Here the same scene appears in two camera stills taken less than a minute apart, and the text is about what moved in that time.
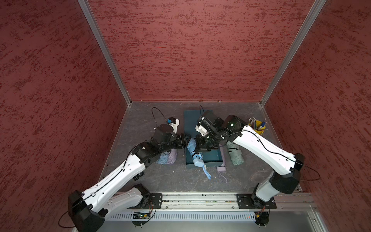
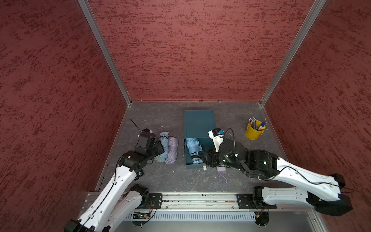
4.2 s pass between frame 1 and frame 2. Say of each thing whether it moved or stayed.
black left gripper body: moved
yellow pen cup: stayed
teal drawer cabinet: stayed
